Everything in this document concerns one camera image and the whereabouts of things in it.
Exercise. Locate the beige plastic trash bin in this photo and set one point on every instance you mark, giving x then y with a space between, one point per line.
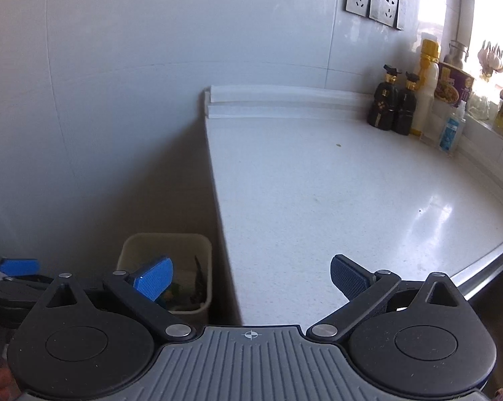
159 246

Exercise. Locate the clear glass with roots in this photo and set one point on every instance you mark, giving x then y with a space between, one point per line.
481 106

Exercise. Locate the garlic bunch in glass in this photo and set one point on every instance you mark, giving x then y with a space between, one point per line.
490 60

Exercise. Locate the black bottle gold collar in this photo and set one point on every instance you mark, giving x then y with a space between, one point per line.
406 108
383 108

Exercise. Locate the white wall pipe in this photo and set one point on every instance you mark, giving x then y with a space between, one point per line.
467 4

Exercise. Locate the purple instant noodle cup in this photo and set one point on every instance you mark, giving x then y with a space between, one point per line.
454 85

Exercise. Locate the stainless steel sink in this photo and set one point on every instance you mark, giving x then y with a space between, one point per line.
498 284

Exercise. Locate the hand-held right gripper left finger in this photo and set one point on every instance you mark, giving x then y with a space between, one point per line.
153 277

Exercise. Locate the stainless steel flask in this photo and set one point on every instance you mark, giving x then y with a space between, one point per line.
456 54

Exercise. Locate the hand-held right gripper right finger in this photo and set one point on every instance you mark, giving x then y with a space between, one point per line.
349 275

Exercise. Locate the white bottle yellow cap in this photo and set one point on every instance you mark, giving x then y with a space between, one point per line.
425 92

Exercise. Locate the clear spray bottle blue label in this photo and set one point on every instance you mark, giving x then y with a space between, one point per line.
450 131

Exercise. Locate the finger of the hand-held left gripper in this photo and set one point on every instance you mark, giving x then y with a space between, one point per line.
19 266

